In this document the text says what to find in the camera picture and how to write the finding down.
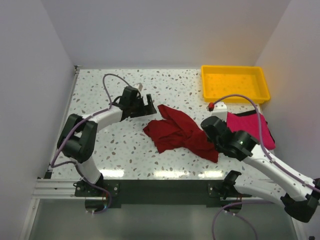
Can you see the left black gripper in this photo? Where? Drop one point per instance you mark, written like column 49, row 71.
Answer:
column 146, row 109

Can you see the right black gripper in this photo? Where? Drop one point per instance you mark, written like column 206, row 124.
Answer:
column 210, row 138

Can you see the dark red t shirt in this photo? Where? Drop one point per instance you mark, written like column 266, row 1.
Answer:
column 178, row 130

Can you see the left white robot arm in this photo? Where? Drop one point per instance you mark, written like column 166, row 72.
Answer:
column 78, row 137

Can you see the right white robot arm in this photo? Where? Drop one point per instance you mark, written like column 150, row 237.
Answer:
column 298, row 194

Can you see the folded pink t shirt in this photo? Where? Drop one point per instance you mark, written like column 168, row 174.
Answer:
column 250, row 125

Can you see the yellow plastic tray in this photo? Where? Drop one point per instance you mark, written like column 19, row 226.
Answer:
column 222, row 80

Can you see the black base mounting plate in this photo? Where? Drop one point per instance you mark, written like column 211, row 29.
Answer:
column 150, row 192

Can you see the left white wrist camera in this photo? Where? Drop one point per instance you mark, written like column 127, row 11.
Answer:
column 139, row 86

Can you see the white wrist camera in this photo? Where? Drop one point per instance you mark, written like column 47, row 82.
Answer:
column 218, row 110
column 139, row 86

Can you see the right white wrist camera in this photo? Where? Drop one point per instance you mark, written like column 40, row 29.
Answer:
column 218, row 110

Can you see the aluminium frame rail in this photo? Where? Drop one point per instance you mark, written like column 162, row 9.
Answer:
column 45, row 189

